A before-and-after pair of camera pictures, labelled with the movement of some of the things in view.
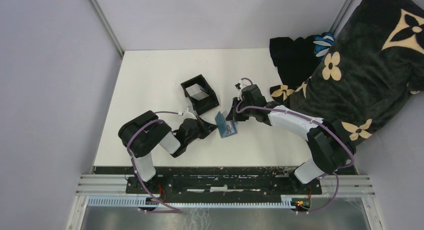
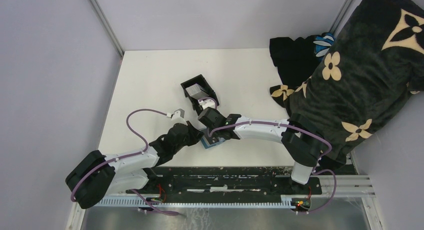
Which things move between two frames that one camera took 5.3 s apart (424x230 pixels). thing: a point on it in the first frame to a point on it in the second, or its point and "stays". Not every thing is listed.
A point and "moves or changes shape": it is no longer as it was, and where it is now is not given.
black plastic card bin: [205, 104] stays
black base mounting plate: [222, 184] stays
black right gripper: [233, 115] to [213, 135]
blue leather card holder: [226, 128] moves or changes shape
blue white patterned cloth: [322, 44] stays
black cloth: [296, 60] stays
